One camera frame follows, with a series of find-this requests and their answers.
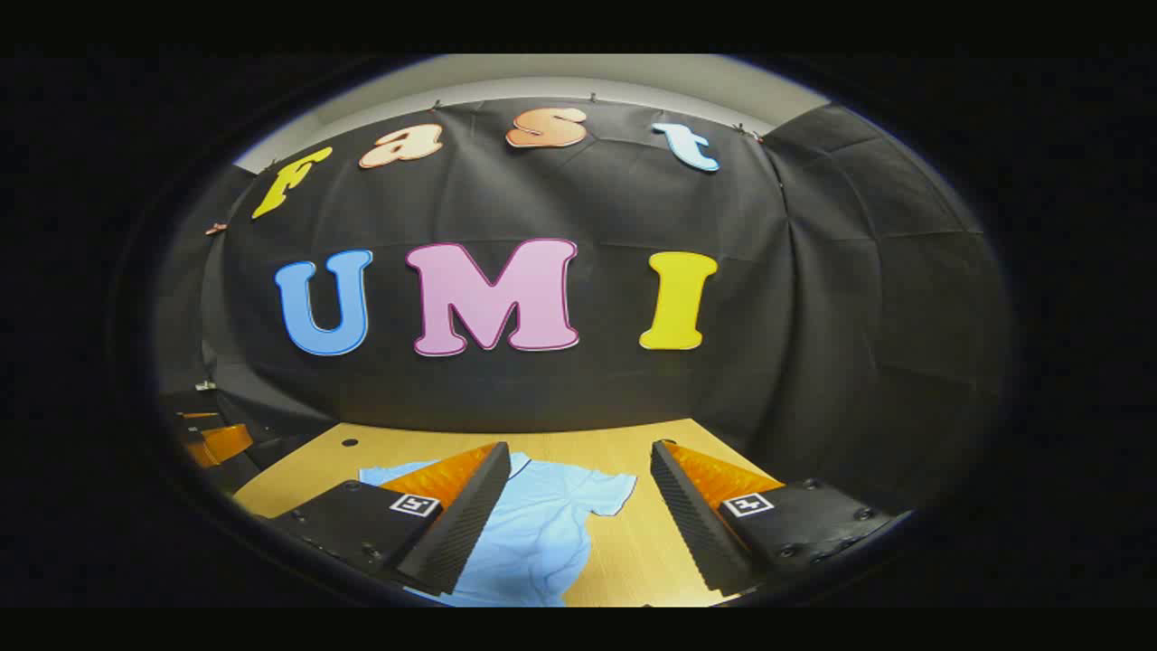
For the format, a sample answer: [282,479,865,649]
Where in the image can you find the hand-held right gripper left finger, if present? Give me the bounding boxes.
[271,441,513,598]

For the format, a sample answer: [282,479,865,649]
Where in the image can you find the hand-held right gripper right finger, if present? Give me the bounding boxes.
[650,439,896,598]

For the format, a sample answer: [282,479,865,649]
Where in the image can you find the light blue T-shirt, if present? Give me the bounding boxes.
[359,450,638,607]

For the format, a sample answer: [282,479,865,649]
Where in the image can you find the black backdrop cloth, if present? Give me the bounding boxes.
[154,95,1009,516]

